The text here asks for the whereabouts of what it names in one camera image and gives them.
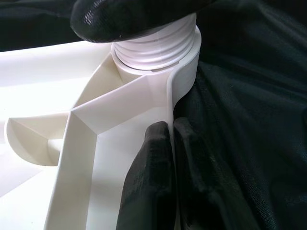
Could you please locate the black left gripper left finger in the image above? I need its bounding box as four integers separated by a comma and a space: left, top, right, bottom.
116, 120, 174, 230

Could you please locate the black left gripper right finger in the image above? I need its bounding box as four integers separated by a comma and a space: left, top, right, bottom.
173, 116, 246, 230

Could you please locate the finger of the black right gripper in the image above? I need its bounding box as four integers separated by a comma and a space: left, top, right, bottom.
70, 0, 218, 44

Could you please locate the white plastic table leg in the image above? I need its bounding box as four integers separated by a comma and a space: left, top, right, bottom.
111, 13, 198, 71

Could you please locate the white plastic children table top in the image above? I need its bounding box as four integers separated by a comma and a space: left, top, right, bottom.
0, 23, 202, 230

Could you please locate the black cloth table cover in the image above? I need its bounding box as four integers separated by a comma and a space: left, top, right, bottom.
0, 0, 307, 230

